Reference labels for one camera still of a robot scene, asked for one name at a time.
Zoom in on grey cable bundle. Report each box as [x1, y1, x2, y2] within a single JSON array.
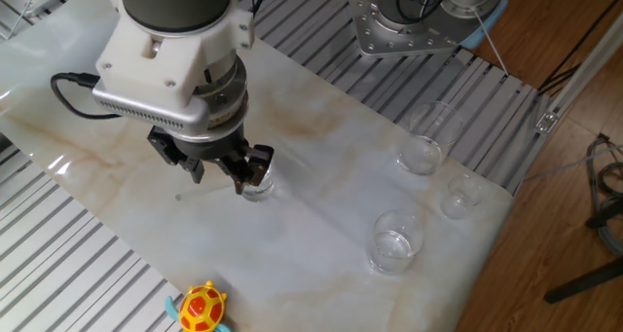
[[585, 132, 623, 258]]

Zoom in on large glass beaker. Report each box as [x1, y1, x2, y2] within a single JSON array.
[[396, 100, 464, 176]]

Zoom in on yellow orange toy turtle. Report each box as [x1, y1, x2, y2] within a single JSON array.
[[164, 279, 233, 332]]

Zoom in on black camera cable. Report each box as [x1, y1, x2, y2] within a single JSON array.
[[49, 71, 123, 122]]

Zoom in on tiny empty glass beaker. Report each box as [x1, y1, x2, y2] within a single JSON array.
[[440, 173, 484, 221]]

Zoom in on medium glass beaker with water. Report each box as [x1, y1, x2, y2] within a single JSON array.
[[368, 209, 425, 276]]

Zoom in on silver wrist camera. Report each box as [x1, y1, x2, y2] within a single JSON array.
[[91, 81, 211, 134]]

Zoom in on white cable tie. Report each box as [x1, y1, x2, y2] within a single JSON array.
[[470, 8, 510, 78]]

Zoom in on black stand leg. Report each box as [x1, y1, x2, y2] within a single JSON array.
[[585, 195, 623, 230], [542, 257, 623, 305]]

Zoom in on black floor cables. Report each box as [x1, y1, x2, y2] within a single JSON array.
[[537, 0, 623, 95]]

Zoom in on white floor cable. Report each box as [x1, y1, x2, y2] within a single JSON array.
[[523, 144, 623, 183]]

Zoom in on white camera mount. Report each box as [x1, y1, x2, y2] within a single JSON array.
[[94, 8, 255, 112]]

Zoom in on marble pattern table mat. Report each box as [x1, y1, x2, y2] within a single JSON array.
[[0, 0, 516, 332]]

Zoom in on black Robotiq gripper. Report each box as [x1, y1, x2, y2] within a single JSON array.
[[147, 126, 275, 196]]

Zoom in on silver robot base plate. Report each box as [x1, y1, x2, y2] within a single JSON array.
[[348, 0, 459, 58]]

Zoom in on small water-filled glass beaker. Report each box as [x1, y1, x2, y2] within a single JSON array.
[[240, 161, 276, 203]]

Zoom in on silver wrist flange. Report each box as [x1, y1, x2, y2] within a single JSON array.
[[165, 54, 250, 146]]

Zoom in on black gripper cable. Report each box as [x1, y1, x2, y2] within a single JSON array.
[[246, 0, 458, 25]]

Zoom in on aluminium frame bar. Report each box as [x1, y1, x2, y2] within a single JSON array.
[[518, 10, 623, 197]]

